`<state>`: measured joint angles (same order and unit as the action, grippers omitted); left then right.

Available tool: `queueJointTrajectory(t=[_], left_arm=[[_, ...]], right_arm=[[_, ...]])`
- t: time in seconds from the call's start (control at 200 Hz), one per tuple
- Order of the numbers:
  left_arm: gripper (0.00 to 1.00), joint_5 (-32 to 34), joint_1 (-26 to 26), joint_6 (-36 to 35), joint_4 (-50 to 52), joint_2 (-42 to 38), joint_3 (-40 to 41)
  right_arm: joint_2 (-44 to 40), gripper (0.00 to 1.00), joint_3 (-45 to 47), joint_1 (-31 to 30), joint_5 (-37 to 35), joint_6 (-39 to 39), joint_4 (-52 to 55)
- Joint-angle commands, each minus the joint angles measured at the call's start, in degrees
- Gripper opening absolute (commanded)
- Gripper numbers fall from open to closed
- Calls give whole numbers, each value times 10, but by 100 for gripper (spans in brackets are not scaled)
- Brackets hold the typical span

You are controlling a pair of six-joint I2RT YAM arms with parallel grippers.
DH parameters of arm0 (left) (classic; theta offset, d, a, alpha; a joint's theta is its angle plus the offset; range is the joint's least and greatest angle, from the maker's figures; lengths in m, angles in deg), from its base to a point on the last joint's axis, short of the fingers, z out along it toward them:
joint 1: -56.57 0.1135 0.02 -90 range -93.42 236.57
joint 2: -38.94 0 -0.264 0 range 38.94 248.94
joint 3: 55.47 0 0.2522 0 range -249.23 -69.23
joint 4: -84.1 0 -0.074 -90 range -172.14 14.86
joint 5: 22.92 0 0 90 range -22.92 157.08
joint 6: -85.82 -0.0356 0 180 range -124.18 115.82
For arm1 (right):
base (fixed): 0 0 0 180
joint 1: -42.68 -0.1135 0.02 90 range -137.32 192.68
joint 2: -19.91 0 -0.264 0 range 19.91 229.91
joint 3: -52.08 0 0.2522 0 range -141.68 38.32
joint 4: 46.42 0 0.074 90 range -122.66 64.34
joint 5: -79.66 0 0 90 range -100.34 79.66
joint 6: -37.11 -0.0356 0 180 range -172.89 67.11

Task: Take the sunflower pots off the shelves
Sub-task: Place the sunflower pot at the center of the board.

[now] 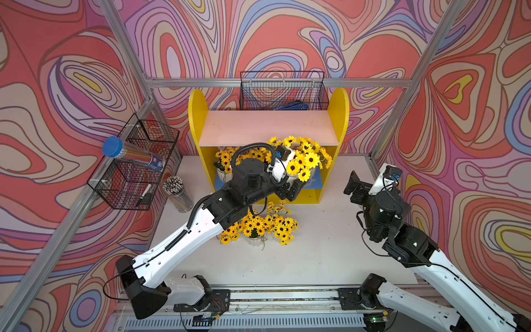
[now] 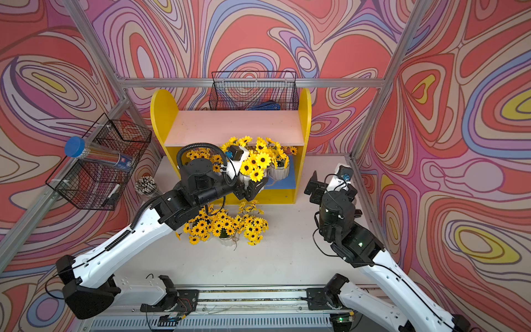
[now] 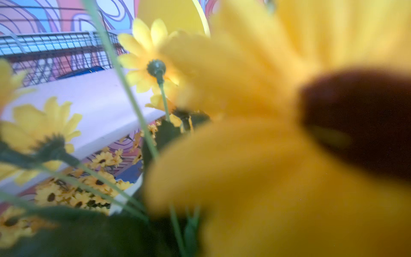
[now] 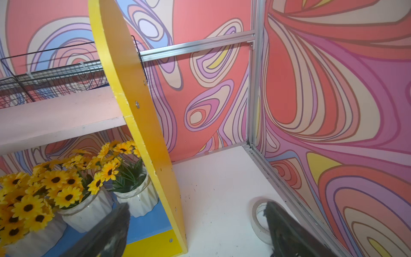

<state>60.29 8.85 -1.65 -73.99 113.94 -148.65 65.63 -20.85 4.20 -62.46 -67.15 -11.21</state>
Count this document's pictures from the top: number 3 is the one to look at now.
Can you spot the shelf sunflower pot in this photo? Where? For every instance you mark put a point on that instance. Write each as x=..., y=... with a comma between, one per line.
x=311, y=152
x=14, y=227
x=56, y=192

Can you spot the blue object in rear basket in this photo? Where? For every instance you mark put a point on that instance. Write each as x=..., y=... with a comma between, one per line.
x=81, y=72

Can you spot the yellow wooden shelf unit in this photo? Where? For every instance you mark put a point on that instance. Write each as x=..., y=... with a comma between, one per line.
x=99, y=97

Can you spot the black wire basket rear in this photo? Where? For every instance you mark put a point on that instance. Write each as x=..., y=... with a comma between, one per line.
x=46, y=56

